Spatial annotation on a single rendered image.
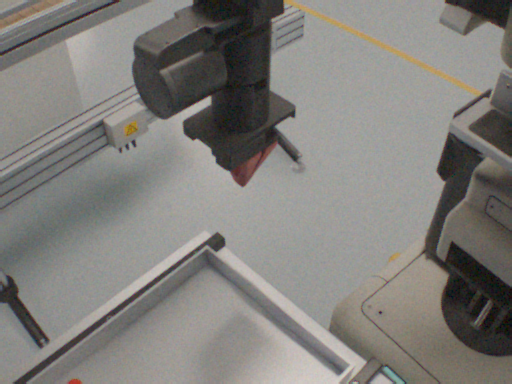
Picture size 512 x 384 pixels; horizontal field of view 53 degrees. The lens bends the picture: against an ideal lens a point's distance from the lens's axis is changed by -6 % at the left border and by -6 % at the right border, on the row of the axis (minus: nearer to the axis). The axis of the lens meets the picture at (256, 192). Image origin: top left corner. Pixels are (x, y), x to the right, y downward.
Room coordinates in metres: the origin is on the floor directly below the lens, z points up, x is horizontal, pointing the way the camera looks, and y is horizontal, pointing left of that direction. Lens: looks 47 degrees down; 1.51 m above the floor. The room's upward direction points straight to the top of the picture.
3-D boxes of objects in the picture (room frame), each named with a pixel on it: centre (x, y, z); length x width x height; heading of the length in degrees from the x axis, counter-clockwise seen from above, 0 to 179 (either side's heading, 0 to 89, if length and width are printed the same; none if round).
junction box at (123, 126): (1.22, 0.38, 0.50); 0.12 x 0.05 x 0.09; 135
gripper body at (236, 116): (0.43, 0.02, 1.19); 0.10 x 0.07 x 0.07; 135
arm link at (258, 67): (0.42, 0.02, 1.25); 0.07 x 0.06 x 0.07; 134
